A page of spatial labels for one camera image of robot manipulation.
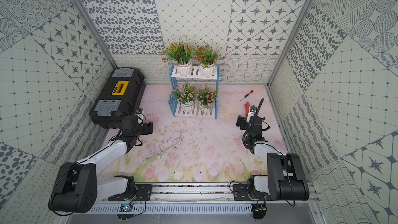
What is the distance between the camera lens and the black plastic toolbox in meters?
0.86

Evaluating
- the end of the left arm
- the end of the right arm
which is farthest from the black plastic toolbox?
the end of the right arm

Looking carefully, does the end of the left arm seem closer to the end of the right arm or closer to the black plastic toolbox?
the black plastic toolbox
